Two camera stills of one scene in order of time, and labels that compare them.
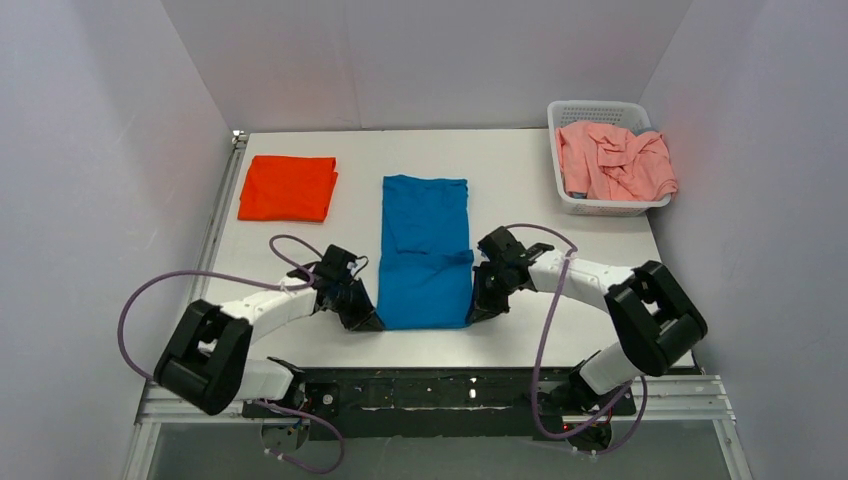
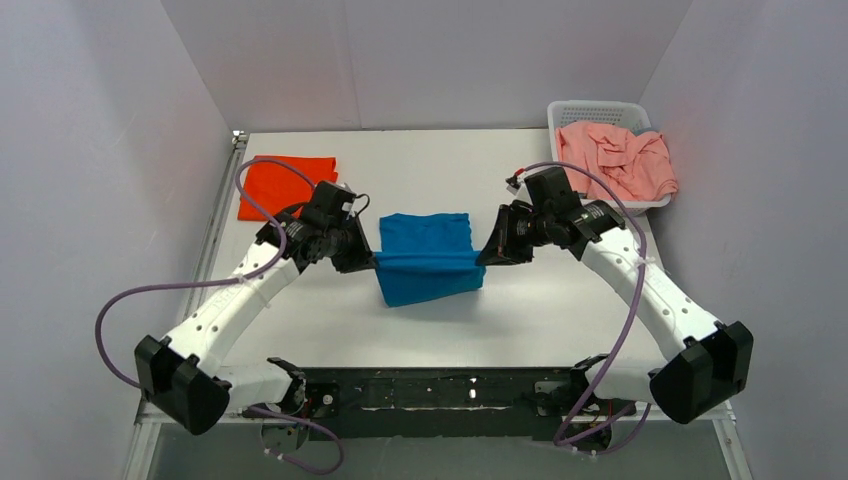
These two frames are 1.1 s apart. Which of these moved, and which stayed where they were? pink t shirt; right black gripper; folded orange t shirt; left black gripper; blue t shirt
Moved: blue t shirt; left black gripper; right black gripper
Stayed: folded orange t shirt; pink t shirt
